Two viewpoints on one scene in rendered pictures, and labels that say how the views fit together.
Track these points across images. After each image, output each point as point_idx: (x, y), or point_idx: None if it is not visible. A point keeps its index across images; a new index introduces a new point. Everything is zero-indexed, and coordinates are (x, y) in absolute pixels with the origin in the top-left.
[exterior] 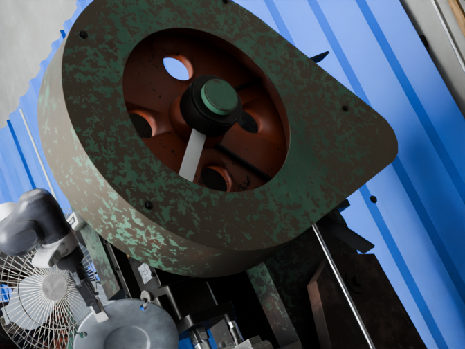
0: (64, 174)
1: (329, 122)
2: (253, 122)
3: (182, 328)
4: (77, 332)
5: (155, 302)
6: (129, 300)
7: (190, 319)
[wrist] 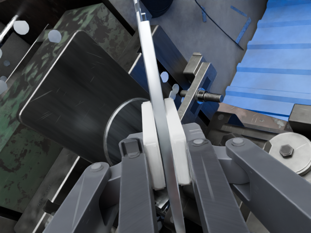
0: None
1: None
2: None
3: (182, 190)
4: (136, 12)
5: (235, 196)
6: (174, 225)
7: (171, 227)
